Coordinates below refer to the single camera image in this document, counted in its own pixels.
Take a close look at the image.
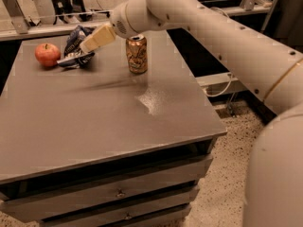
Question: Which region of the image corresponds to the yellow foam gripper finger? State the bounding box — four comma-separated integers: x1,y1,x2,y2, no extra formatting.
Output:
80,24,116,53

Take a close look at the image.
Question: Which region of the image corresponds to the blue Kettle chip bag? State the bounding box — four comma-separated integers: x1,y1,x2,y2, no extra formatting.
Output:
57,26,95,68

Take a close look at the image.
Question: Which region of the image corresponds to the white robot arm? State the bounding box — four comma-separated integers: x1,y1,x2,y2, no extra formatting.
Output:
80,0,303,227

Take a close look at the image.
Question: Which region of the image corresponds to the red apple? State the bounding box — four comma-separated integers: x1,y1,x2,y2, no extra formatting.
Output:
35,43,61,67

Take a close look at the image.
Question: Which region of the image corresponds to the gold soda can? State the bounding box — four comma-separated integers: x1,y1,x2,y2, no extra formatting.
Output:
126,34,148,74

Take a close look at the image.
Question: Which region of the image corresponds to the grey drawer cabinet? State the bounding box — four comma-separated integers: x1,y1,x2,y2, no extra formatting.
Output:
0,32,225,227

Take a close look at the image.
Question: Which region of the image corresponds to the top drawer knob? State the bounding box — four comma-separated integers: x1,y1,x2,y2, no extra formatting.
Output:
116,189,125,199

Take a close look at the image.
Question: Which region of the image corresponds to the drawer knob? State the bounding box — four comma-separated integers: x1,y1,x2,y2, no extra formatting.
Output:
116,189,125,199
124,213,133,220

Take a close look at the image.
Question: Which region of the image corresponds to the lower drawer knob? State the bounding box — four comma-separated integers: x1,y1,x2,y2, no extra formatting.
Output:
124,213,133,220

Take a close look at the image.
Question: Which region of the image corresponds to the metal railing frame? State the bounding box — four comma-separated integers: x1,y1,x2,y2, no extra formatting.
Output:
0,0,277,41

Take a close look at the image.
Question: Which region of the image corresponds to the white cable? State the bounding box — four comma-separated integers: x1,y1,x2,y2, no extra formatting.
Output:
204,7,236,98

